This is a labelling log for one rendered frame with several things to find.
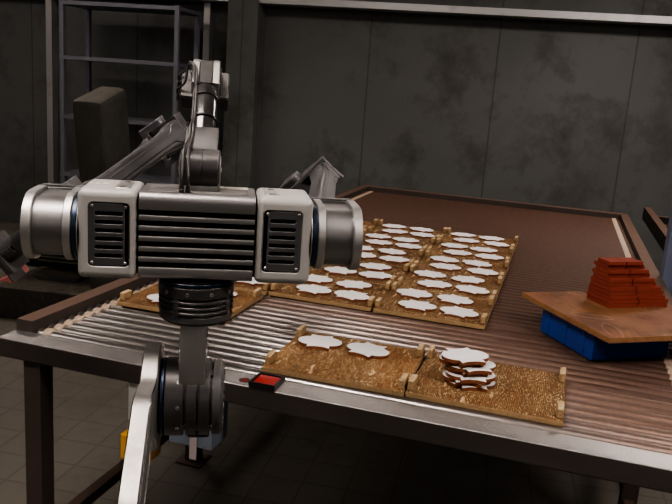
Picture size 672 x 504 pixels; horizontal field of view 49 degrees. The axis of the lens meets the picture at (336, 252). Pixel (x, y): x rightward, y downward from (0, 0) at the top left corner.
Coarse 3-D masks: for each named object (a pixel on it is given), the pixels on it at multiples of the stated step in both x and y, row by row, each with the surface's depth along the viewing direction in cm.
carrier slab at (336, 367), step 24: (336, 336) 238; (288, 360) 214; (312, 360) 216; (336, 360) 217; (360, 360) 219; (384, 360) 220; (408, 360) 221; (336, 384) 203; (360, 384) 201; (384, 384) 202
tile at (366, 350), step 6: (366, 342) 231; (348, 348) 226; (354, 348) 225; (360, 348) 225; (366, 348) 226; (372, 348) 226; (378, 348) 227; (384, 348) 227; (348, 354) 222; (354, 354) 222; (360, 354) 221; (366, 354) 221; (372, 354) 221; (378, 354) 221; (384, 354) 222
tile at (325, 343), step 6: (306, 336) 233; (312, 336) 233; (318, 336) 233; (324, 336) 234; (330, 336) 234; (300, 342) 228; (306, 342) 227; (312, 342) 228; (318, 342) 228; (324, 342) 228; (330, 342) 229; (336, 342) 229; (306, 348) 224; (312, 348) 225; (318, 348) 225; (324, 348) 224; (330, 348) 226; (336, 348) 227
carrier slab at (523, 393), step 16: (432, 368) 216; (496, 368) 220; (512, 368) 221; (528, 368) 222; (432, 384) 204; (496, 384) 208; (512, 384) 209; (528, 384) 210; (544, 384) 210; (560, 384) 211; (432, 400) 196; (448, 400) 195; (464, 400) 195; (480, 400) 196; (496, 400) 197; (512, 400) 198; (528, 400) 198; (544, 400) 199; (560, 400) 200; (512, 416) 190; (528, 416) 189; (544, 416) 189
